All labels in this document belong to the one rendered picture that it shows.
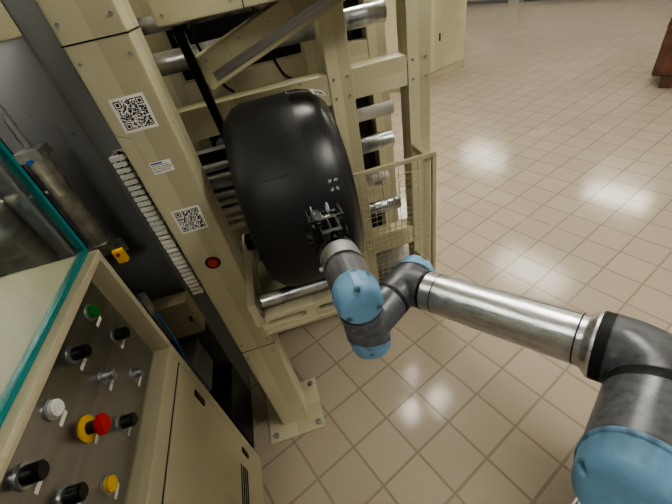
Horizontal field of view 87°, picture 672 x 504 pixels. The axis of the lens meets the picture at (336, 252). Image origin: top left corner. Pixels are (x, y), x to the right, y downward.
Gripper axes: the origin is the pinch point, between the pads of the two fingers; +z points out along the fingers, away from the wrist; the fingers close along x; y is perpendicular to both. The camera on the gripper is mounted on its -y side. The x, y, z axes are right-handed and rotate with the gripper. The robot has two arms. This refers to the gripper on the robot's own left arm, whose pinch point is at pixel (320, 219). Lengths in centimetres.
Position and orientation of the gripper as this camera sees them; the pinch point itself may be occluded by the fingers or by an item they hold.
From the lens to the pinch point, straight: 84.3
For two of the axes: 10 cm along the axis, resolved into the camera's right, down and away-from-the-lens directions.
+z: -2.3, -5.0, 8.3
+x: -9.6, 2.8, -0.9
